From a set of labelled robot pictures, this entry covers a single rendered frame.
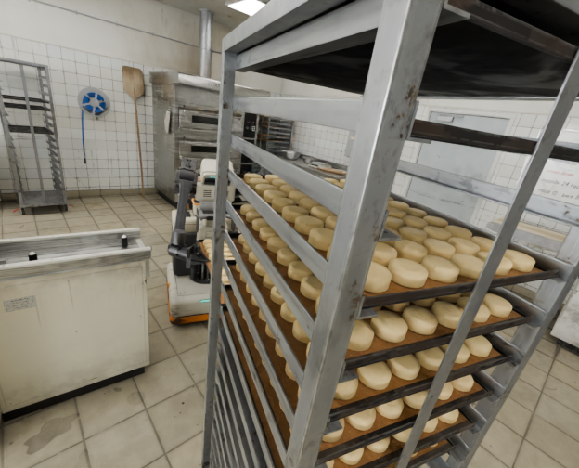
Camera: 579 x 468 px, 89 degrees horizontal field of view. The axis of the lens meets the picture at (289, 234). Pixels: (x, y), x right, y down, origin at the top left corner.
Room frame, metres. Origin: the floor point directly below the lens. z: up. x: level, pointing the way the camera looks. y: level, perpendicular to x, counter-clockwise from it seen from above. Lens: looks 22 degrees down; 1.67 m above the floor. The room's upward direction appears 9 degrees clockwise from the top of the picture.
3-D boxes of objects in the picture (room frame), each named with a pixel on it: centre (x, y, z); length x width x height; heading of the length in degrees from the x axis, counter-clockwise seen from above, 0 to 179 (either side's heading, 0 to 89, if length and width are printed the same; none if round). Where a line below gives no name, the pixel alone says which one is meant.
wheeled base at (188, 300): (2.24, 0.67, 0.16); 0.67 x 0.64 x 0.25; 26
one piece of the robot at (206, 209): (1.98, 0.54, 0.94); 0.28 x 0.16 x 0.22; 116
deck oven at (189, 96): (5.32, 1.65, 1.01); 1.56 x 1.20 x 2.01; 134
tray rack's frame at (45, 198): (3.80, 3.49, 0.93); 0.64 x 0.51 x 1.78; 47
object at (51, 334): (1.31, 1.13, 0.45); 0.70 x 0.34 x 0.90; 129
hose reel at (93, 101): (4.61, 3.17, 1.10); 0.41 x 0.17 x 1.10; 134
